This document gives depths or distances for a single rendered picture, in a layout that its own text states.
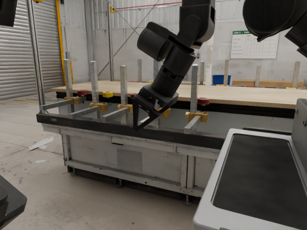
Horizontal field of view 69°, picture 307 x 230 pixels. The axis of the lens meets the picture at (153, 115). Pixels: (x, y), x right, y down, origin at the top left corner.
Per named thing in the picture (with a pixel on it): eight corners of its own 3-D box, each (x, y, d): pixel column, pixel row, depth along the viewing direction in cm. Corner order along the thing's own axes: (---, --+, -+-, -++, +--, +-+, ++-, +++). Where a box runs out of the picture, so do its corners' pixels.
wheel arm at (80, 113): (72, 120, 140) (72, 113, 139) (68, 119, 141) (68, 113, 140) (111, 107, 179) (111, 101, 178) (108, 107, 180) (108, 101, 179)
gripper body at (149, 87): (138, 93, 49) (153, 63, 45) (155, 86, 58) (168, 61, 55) (162, 110, 47) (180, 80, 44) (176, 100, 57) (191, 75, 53)
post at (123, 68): (126, 132, 162) (124, 65, 150) (122, 132, 163) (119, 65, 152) (128, 131, 165) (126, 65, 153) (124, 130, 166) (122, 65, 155)
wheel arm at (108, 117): (106, 122, 130) (105, 116, 129) (101, 122, 132) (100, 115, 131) (139, 108, 169) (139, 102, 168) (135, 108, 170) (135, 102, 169)
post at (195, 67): (194, 140, 143) (198, 64, 131) (188, 139, 144) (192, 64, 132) (195, 138, 146) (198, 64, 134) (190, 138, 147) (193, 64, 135)
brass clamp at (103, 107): (103, 111, 164) (103, 105, 163) (88, 110, 169) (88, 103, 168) (108, 110, 169) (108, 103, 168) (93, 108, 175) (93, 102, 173)
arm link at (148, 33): (204, 19, 40) (213, 25, 48) (153, -9, 43) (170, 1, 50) (172, 76, 45) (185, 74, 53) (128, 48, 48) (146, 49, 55)
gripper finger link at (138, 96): (119, 124, 50) (136, 90, 46) (133, 116, 57) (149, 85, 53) (143, 142, 49) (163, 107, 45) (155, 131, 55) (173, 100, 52)
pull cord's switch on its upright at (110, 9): (117, 96, 286) (113, 2, 259) (107, 95, 292) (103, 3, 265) (120, 95, 293) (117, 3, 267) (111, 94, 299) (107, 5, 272)
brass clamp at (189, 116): (206, 122, 135) (206, 114, 134) (184, 120, 141) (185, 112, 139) (208, 120, 141) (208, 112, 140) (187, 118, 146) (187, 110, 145)
